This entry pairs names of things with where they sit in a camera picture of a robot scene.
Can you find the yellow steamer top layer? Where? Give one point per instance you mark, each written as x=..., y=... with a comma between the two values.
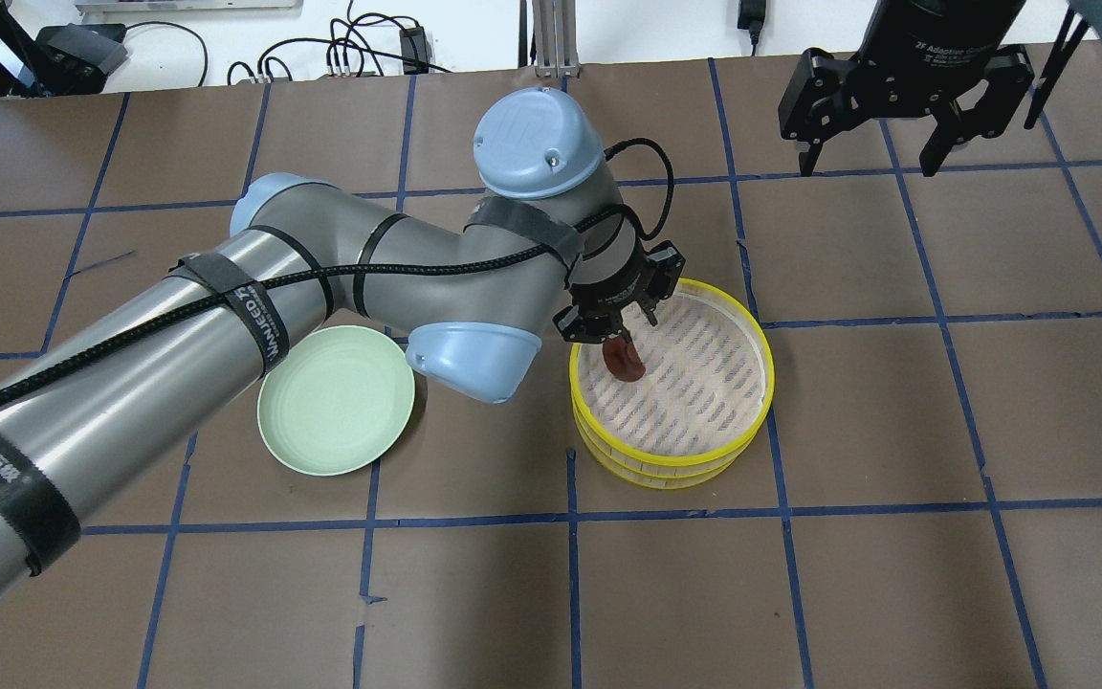
x=710, y=377

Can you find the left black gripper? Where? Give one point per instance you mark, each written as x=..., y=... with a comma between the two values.
x=611, y=289

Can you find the aluminium frame post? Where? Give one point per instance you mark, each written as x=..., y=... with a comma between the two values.
x=555, y=39

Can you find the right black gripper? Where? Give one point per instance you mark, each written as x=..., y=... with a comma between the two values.
x=929, y=43

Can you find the yellow steamer lower layers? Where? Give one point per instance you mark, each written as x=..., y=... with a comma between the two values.
x=658, y=472

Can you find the black power adapter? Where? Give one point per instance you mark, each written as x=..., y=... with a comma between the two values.
x=415, y=50

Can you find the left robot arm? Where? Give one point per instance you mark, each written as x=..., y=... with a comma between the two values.
x=550, y=243

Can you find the brown steamed bun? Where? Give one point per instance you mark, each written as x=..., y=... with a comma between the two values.
x=622, y=360

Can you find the light green plate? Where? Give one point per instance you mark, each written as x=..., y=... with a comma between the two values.
x=338, y=402

